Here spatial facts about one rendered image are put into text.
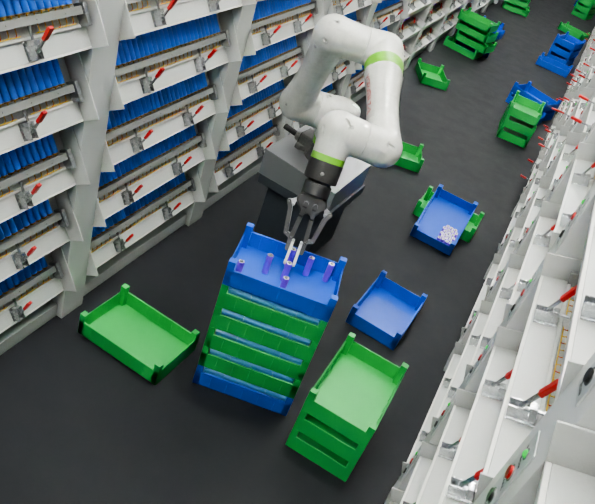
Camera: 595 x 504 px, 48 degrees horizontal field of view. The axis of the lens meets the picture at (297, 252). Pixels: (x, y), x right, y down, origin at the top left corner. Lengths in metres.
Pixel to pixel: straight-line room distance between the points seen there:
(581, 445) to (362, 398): 1.34
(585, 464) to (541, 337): 0.53
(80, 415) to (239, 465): 0.45
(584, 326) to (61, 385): 1.47
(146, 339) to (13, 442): 0.51
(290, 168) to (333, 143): 0.73
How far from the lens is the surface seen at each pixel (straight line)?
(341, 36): 2.06
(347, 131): 1.73
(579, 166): 1.97
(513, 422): 1.01
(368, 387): 2.00
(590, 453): 0.68
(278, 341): 1.85
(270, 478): 1.91
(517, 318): 1.44
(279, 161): 2.46
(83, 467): 1.84
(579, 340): 0.86
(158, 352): 2.10
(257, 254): 1.90
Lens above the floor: 1.53
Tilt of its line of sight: 35 degrees down
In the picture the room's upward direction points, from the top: 21 degrees clockwise
